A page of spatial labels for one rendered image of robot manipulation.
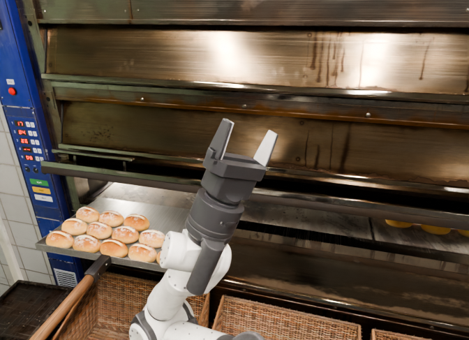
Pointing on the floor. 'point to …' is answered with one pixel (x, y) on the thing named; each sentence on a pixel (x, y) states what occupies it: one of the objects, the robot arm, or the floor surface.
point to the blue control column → (8, 54)
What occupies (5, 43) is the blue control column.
